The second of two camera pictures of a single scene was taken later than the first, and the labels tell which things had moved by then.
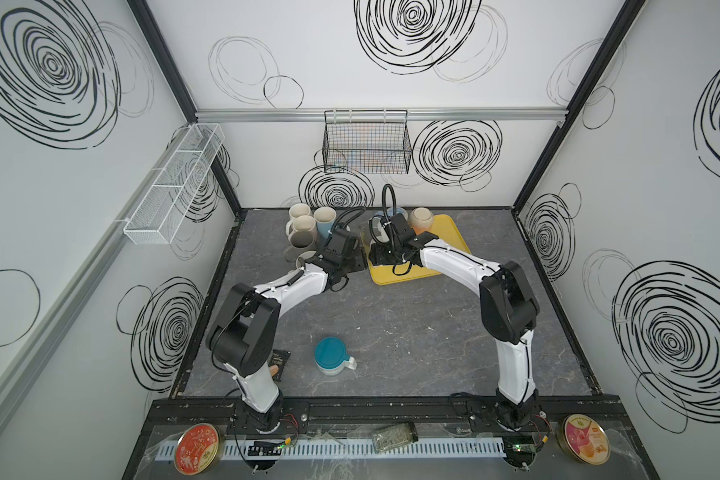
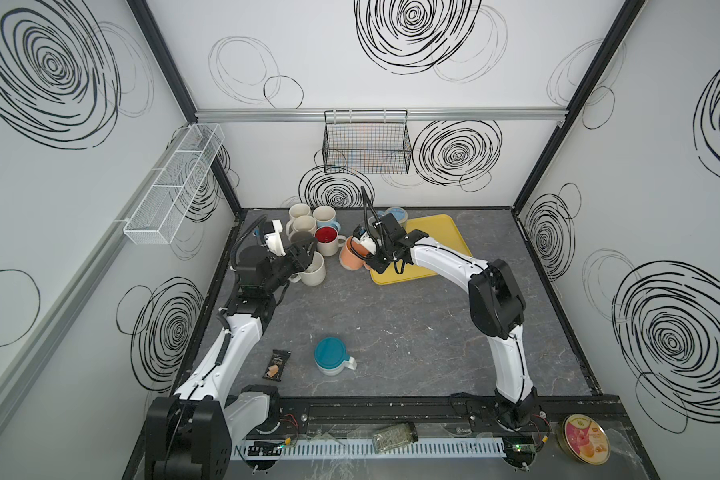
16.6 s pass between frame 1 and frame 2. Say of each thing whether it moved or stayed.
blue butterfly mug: stayed
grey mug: stayed
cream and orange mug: moved
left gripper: moved
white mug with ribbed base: stayed
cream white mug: stayed
